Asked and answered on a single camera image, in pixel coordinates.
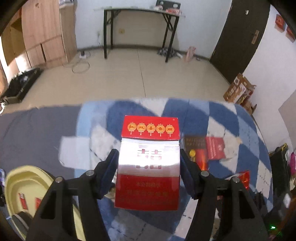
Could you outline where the red white cigarette pack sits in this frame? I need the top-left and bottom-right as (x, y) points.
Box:
(114, 115), (180, 211)

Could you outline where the small red white pack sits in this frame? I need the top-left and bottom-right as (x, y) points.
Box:
(35, 197), (42, 210)

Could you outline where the black foam ball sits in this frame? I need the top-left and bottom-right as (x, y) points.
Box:
(12, 211), (33, 236)

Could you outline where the red transparent lighter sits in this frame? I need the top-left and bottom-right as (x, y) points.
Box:
(18, 193), (28, 210)

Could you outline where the red pack with green logo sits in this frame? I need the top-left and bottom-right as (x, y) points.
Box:
(226, 171), (250, 190)

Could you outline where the yellow plastic tray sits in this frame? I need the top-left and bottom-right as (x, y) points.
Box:
(4, 164), (87, 241)

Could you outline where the blue white checkered blanket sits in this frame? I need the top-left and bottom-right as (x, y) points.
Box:
(76, 98), (273, 240)

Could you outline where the white tissue paper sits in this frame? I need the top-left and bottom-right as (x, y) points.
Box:
(58, 136), (91, 170)

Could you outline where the grey bed sheet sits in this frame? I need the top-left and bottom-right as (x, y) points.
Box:
(1, 106), (80, 179)

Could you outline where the dark red orange box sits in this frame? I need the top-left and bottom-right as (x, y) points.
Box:
(183, 135), (208, 171)

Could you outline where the brown cardboard box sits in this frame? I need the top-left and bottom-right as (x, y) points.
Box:
(223, 73), (257, 115)

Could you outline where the black open suitcase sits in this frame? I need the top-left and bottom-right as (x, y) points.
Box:
(1, 68), (43, 105)

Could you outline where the pink bag on floor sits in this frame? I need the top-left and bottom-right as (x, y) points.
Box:
(185, 46), (196, 62)

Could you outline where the wooden wardrobe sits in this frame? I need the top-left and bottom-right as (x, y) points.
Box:
(1, 0), (77, 68)

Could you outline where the dark brown door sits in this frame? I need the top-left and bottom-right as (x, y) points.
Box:
(210, 0), (270, 83)

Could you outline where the black folding table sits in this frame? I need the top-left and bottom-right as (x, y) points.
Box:
(101, 6), (183, 62)

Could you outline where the black box on table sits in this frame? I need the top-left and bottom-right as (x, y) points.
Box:
(156, 0), (181, 11)

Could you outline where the white power strip with cable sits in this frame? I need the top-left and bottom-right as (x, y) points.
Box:
(62, 51), (91, 74)

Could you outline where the red wall picture right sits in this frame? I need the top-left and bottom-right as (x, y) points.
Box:
(286, 27), (295, 43)

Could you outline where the red wall picture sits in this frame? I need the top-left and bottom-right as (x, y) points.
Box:
(275, 14), (285, 31)
(286, 27), (295, 43)

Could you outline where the red wall picture left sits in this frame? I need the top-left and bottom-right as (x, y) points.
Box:
(275, 14), (285, 31)

